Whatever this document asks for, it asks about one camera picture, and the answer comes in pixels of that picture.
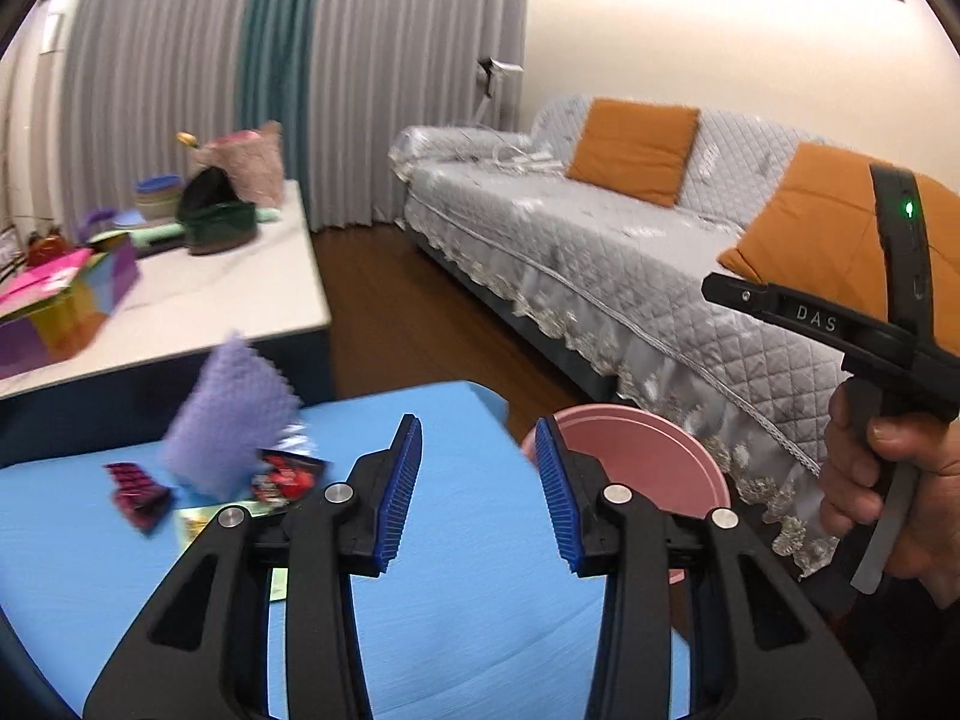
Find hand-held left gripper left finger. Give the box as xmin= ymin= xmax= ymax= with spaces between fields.
xmin=82 ymin=414 xmax=423 ymax=720

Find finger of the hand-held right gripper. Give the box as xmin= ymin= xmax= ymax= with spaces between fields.
xmin=703 ymin=274 xmax=777 ymax=318

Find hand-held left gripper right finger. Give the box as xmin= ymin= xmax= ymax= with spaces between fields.
xmin=534 ymin=414 xmax=878 ymax=720

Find pink basin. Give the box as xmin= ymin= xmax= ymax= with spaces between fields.
xmin=520 ymin=403 xmax=732 ymax=587

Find red snack packet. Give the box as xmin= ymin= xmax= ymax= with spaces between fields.
xmin=251 ymin=446 xmax=332 ymax=515

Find purple foam net sleeve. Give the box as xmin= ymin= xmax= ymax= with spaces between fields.
xmin=161 ymin=330 xmax=301 ymax=500

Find pale green packet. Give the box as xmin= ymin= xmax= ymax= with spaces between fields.
xmin=176 ymin=502 xmax=290 ymax=601

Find dark red snack wrapper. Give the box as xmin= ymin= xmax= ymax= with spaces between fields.
xmin=103 ymin=461 xmax=175 ymax=535

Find person's right hand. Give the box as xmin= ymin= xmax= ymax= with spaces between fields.
xmin=817 ymin=388 xmax=960 ymax=608

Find orange cushion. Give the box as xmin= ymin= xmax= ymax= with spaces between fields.
xmin=716 ymin=141 xmax=960 ymax=338
xmin=564 ymin=97 xmax=702 ymax=207

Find blue tablecloth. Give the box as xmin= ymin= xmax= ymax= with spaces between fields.
xmin=0 ymin=381 xmax=691 ymax=720

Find grey quilted sofa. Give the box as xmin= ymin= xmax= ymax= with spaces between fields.
xmin=388 ymin=94 xmax=960 ymax=578

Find white top coffee table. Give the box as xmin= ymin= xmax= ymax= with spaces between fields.
xmin=0 ymin=180 xmax=335 ymax=466

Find dark green bowl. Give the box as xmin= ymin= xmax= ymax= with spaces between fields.
xmin=184 ymin=199 xmax=260 ymax=256

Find white floor lamp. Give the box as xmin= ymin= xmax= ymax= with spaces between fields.
xmin=469 ymin=56 xmax=526 ymax=128

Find mint green tray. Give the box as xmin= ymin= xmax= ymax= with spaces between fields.
xmin=131 ymin=208 xmax=280 ymax=260

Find pink lace basket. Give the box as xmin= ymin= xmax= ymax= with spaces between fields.
xmin=187 ymin=120 xmax=286 ymax=211

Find colourful gift box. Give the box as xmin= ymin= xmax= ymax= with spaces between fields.
xmin=0 ymin=236 xmax=142 ymax=383

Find stack of coloured bowls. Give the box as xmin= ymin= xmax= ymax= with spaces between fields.
xmin=133 ymin=175 xmax=185 ymax=224

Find grey curtain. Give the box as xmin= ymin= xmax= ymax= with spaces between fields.
xmin=60 ymin=0 xmax=260 ymax=188
xmin=300 ymin=0 xmax=533 ymax=230

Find purple container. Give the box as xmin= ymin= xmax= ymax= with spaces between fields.
xmin=79 ymin=206 xmax=147 ymax=241

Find pink paper sheet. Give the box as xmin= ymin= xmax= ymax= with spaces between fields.
xmin=0 ymin=247 xmax=95 ymax=316

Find brown teapot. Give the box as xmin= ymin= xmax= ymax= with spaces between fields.
xmin=26 ymin=229 xmax=72 ymax=267

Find teal curtain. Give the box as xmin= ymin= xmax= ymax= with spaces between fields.
xmin=240 ymin=0 xmax=323 ymax=181

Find white standing air conditioner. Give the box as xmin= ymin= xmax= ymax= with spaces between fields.
xmin=15 ymin=0 xmax=80 ymax=218

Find white charger cable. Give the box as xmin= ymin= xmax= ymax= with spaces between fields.
xmin=450 ymin=131 xmax=563 ymax=173

